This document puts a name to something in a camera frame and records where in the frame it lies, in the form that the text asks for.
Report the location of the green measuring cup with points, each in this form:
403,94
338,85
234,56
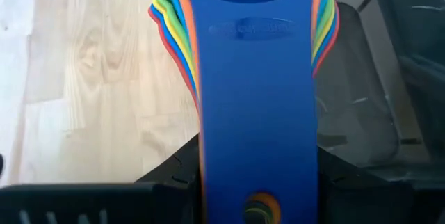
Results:
177,25

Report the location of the yellow measuring cup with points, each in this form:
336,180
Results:
170,25

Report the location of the dark blue measuring cup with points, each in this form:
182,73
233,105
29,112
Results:
257,112

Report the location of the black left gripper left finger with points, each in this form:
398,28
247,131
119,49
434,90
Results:
174,182

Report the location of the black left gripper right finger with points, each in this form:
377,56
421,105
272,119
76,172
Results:
354,196

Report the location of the dark mesh basket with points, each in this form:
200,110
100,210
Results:
365,95

